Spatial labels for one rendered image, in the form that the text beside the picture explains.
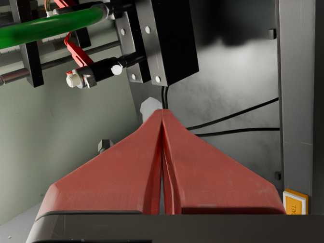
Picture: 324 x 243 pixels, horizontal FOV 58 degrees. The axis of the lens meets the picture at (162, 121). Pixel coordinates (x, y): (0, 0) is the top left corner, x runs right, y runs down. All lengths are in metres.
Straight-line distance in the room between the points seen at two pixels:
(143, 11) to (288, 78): 0.23
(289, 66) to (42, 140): 0.55
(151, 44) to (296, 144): 0.25
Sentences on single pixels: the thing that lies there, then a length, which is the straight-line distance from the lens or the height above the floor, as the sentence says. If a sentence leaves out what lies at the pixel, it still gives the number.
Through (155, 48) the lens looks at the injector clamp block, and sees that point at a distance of 0.46.
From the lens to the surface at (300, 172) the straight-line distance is 0.43.
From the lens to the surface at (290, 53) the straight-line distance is 0.37.
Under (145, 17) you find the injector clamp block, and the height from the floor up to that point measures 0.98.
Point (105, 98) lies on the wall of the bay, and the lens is 0.79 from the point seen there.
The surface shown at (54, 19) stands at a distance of 0.25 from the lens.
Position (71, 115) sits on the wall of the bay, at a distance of 0.75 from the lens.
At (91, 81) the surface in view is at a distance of 0.40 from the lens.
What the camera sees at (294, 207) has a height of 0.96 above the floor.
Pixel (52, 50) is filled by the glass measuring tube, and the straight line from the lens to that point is 0.69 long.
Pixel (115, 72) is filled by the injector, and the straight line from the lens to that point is 0.43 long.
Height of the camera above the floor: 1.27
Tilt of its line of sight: 35 degrees down
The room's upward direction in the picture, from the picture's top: 120 degrees counter-clockwise
